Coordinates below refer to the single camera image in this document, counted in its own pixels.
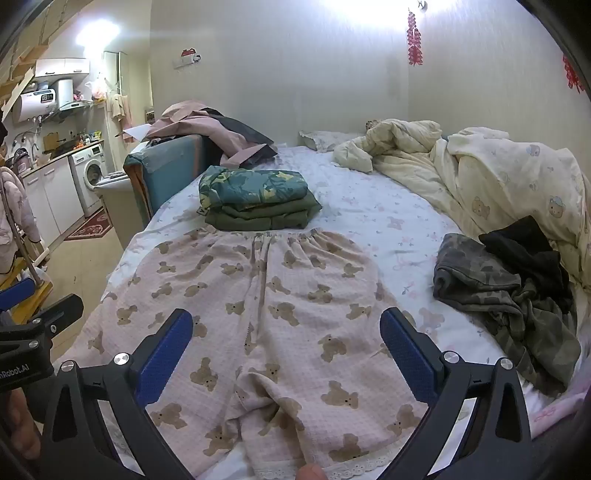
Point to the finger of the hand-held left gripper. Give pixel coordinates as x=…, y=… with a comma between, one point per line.
x=60, y=311
x=16, y=295

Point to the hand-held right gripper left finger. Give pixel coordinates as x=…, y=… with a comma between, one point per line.
x=168, y=350

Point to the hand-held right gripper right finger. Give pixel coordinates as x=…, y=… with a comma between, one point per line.
x=406, y=355

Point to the grey camouflage pants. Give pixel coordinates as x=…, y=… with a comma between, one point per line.
x=471, y=277

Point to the beige garment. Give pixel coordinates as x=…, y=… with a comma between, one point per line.
x=277, y=300

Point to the olive green folded pants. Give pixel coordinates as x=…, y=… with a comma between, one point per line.
x=277, y=214

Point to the teal camouflage folded pants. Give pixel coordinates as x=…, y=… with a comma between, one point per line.
x=254, y=184

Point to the person's left hand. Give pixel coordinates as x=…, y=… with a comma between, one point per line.
x=21, y=429

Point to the person's right hand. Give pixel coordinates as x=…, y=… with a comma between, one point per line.
x=311, y=473

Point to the yellow wooden stool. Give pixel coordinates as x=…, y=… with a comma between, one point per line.
x=32, y=295

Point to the red patterned rug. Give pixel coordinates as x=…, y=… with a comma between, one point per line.
x=90, y=230

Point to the pink padded jacket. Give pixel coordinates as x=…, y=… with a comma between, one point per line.
x=14, y=207

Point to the white kitchen counter cabinet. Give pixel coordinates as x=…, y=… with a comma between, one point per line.
x=51, y=203

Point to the white low cabinet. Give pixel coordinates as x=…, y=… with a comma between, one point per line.
x=115, y=203

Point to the rice cooker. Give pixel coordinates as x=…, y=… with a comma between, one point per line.
x=21, y=160

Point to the white washing machine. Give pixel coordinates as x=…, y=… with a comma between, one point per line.
x=90, y=175

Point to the white floral bed sheet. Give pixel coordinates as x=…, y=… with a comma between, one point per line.
x=369, y=207

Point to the black garment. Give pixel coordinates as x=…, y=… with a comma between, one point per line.
x=531, y=258

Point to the teal cushioned headboard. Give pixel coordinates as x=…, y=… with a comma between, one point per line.
x=175, y=161

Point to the white water heater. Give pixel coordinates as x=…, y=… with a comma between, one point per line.
x=37, y=104

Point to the white paper sheet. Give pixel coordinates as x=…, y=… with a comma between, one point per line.
x=138, y=133

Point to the cream bear print duvet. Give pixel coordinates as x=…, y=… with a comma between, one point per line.
x=508, y=184

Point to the cream bear-print duvet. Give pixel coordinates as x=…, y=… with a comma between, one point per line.
x=397, y=147

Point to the range hood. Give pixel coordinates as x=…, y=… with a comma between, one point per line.
x=64, y=92

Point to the hanging towel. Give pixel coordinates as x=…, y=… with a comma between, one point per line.
x=117, y=108

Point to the hanging pink plastic bag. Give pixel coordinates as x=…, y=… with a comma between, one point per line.
x=97, y=90

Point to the floral pillow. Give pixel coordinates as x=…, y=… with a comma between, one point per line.
x=323, y=138

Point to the pink cloth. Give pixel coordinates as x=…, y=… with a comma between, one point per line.
x=184, y=115

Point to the dark grey cloth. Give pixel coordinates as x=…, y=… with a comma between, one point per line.
x=240, y=129

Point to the white wall cabinet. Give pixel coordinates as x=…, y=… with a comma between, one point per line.
x=62, y=68

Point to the wall shelf with red item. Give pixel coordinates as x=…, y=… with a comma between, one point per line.
x=188, y=57

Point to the red firecracker wall decoration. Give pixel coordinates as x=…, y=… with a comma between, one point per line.
x=414, y=41

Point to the red paper wall decoration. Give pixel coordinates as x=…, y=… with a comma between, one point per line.
x=573, y=74

